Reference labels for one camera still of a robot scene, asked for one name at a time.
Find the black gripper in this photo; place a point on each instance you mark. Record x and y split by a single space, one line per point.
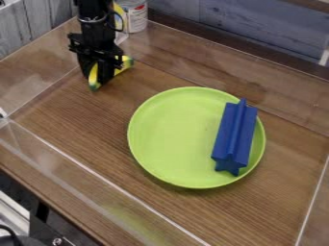
94 46

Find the yellow toy banana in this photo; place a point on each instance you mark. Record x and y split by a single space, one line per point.
94 77

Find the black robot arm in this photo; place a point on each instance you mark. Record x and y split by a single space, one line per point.
97 10

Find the green round plate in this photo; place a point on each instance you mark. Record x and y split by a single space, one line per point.
172 133

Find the blue star-shaped block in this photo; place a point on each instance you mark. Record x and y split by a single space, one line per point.
235 137

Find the clear acrylic corner bracket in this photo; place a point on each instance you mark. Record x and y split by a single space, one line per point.
121 36

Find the clear acrylic enclosure wall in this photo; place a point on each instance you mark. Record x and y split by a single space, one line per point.
65 147

